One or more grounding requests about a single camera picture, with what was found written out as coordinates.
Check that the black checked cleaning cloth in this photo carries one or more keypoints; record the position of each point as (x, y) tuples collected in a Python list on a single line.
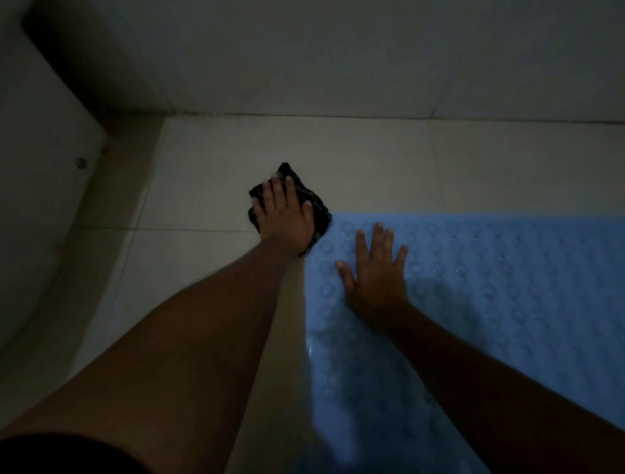
[(317, 207)]

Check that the person's right little finger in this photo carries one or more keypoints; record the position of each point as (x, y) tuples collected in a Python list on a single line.
[(401, 259)]

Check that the person's right middle finger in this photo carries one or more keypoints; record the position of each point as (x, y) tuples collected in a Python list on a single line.
[(377, 242)]

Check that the person's left hand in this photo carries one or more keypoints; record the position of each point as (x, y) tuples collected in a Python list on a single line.
[(285, 224)]

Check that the person's left forearm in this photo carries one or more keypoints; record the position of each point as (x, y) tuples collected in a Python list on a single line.
[(195, 342)]

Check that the person's left little finger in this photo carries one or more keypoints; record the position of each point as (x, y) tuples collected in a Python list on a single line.
[(257, 213)]

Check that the blue bubbled bath mat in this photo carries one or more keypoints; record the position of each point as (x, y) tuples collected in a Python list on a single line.
[(512, 302)]

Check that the person's left thumb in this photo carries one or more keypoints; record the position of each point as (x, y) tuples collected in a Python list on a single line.
[(308, 213)]

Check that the person's right thumb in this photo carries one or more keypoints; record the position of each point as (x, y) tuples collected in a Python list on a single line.
[(345, 277)]

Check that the person's right hand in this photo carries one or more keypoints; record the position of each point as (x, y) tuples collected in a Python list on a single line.
[(378, 288)]

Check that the person's right forearm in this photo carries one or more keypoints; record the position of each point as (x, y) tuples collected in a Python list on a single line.
[(488, 395)]

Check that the person's left middle finger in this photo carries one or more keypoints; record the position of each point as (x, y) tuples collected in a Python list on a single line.
[(278, 188)]

